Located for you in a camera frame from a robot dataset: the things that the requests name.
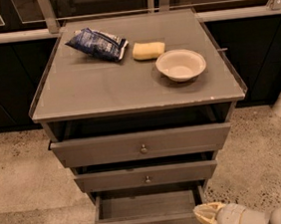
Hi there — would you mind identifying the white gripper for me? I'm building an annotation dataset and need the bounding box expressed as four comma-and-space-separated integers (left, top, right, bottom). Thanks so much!
193, 202, 270, 224

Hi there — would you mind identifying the grey bottom drawer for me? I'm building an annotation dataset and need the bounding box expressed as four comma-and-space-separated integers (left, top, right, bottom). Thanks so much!
93, 180, 205, 224

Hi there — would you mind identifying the grey drawer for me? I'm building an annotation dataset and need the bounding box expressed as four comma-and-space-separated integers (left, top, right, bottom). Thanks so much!
93, 180, 205, 224
50, 123, 230, 168
75, 158, 217, 193

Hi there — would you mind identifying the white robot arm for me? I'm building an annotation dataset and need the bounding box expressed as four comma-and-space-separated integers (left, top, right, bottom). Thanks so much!
193, 94, 281, 224

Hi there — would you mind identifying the grey middle drawer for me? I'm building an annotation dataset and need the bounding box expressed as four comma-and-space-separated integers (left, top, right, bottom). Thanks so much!
75, 158, 217, 193

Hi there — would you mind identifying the grey drawer cabinet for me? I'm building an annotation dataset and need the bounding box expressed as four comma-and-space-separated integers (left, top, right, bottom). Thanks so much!
19, 3, 258, 209

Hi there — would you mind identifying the grey top drawer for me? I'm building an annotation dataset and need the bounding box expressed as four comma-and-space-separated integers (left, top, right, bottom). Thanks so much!
50, 123, 230, 168

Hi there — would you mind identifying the white paper bowl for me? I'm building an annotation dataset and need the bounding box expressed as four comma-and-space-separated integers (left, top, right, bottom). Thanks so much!
155, 49, 207, 82

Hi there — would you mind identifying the yellow sponge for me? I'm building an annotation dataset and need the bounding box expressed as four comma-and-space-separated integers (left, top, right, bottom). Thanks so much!
133, 42, 165, 60

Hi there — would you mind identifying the blue chip bag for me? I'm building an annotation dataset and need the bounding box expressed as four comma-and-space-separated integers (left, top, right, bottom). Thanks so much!
65, 28, 129, 62

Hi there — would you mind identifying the metal railing frame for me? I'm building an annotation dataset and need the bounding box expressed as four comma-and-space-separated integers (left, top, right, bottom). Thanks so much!
0, 0, 281, 44

